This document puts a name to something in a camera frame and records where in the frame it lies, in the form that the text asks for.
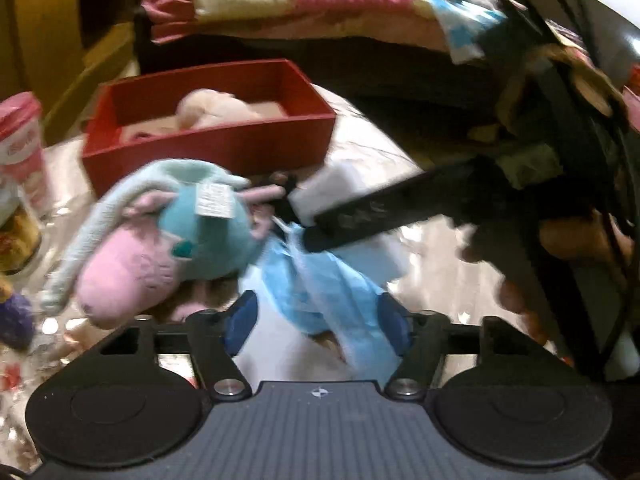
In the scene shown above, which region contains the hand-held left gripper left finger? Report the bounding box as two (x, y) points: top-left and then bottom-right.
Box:
(97, 290), (259, 402)

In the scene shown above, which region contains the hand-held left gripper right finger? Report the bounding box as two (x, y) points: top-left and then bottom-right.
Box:
(375, 292), (540, 402)

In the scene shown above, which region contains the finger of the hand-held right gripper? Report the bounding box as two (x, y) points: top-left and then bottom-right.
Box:
(301, 157), (483, 256)
(269, 172), (305, 226)

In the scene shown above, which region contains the blue face mask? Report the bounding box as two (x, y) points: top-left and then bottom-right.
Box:
(259, 219), (403, 383)

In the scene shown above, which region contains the blue and pink plush donkey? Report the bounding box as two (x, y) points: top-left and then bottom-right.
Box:
(39, 158), (287, 332)

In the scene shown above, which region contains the red box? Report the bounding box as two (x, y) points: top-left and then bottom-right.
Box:
(81, 58), (337, 196)

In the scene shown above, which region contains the person's right hand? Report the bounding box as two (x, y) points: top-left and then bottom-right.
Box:
(462, 210), (631, 333)

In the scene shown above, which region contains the white sponge block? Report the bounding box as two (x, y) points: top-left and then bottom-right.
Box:
(292, 157), (427, 282)

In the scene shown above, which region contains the beige plush toy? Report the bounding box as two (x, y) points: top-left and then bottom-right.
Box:
(176, 88), (267, 129)

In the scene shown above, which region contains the white blue checked sheet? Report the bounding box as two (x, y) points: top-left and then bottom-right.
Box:
(395, 0), (508, 64)

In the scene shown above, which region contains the pink cartoon print quilt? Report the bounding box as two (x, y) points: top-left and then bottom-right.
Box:
(142, 0), (481, 56)

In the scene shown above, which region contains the pink lid plastic jar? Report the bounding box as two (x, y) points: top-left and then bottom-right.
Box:
(0, 91), (52, 275)

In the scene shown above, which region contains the wooden cabinet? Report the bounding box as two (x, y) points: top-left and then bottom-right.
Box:
(0, 0), (152, 133)

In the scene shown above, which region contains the dark bed frame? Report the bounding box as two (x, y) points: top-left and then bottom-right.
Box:
(132, 6), (506, 113)

